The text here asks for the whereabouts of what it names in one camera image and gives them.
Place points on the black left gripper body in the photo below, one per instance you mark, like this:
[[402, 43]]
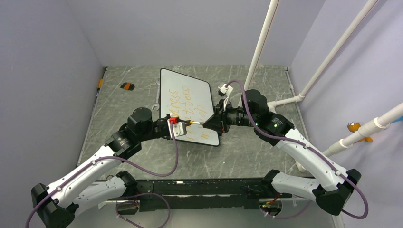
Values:
[[158, 130]]

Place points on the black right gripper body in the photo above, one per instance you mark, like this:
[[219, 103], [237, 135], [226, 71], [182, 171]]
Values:
[[230, 116]]

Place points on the white yellow marker pen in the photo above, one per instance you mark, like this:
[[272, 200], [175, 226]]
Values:
[[197, 123]]

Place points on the black framed whiteboard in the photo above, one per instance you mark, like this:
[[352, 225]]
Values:
[[188, 98]]

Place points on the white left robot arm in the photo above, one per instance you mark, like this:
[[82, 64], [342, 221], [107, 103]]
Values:
[[57, 204]]

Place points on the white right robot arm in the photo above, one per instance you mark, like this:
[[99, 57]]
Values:
[[330, 186]]

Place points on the silver open-end wrench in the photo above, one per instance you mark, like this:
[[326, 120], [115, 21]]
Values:
[[156, 104]]

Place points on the orange black hex key set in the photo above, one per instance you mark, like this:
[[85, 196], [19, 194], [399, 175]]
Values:
[[127, 86]]

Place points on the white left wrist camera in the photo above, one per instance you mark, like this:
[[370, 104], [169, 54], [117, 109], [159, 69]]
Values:
[[176, 127]]

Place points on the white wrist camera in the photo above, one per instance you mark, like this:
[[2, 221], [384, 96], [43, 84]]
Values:
[[225, 90], [176, 127]]

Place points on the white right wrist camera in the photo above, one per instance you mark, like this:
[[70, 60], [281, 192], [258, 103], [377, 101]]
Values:
[[225, 90]]

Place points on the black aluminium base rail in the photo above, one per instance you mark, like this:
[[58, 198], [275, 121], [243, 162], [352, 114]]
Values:
[[246, 193]]

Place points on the yellow handled tool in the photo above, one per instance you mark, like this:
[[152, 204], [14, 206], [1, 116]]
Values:
[[99, 84]]

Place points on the white pvc pipe frame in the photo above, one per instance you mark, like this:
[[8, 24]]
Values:
[[353, 55]]

